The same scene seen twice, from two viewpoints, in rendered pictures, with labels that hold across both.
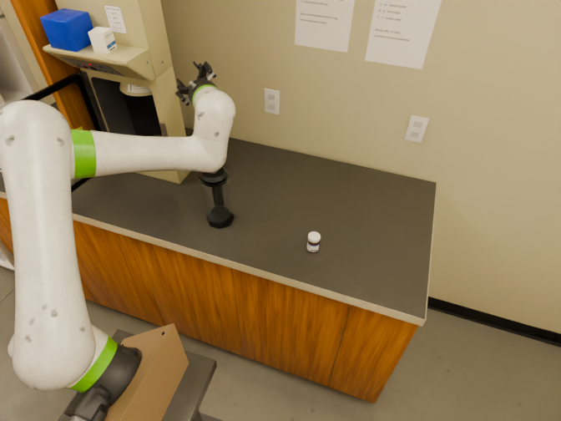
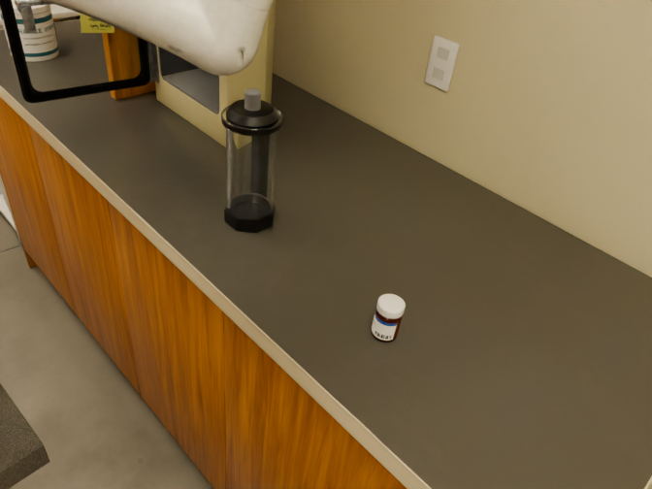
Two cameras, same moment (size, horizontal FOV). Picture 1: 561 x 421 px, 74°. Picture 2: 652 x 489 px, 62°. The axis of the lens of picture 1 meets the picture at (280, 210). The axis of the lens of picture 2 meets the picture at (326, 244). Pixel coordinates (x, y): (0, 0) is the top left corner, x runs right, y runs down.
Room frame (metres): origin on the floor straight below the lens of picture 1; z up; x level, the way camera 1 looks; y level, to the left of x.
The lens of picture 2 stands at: (0.25, -0.25, 1.60)
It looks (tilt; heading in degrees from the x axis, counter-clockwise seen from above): 38 degrees down; 23
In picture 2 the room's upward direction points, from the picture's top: 8 degrees clockwise
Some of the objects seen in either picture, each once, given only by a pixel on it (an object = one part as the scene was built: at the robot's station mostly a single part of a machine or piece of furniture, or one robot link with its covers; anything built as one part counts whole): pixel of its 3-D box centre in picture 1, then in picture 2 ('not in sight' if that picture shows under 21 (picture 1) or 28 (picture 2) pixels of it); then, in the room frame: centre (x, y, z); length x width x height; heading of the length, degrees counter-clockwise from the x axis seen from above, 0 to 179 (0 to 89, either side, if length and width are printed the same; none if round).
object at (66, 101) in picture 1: (65, 140); (77, 9); (1.15, 0.80, 1.19); 0.30 x 0.01 x 0.40; 154
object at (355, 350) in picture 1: (204, 247); (248, 289); (1.26, 0.40, 0.45); 2.05 x 0.67 x 0.90; 71
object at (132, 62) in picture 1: (100, 63); not in sight; (1.20, 0.60, 1.46); 0.32 x 0.12 x 0.10; 71
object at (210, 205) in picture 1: (217, 196); (250, 167); (1.00, 0.23, 1.06); 0.11 x 0.11 x 0.21
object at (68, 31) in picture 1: (69, 29); not in sight; (1.22, 0.68, 1.56); 0.10 x 0.10 x 0.09; 71
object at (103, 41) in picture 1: (103, 40); not in sight; (1.19, 0.56, 1.54); 0.05 x 0.05 x 0.06; 79
